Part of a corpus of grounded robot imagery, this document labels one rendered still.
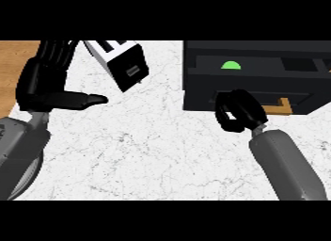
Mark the green cup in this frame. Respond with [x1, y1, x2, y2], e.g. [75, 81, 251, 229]
[220, 60, 243, 71]

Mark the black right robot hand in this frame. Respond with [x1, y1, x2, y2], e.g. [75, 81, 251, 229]
[212, 88, 270, 134]

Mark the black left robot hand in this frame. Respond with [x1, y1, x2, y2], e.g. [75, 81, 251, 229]
[13, 40, 109, 113]

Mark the dark grey open drawer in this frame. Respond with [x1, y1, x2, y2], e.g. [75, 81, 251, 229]
[181, 40, 331, 74]

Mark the white and black toaster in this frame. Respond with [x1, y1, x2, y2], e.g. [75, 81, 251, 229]
[82, 40, 150, 93]

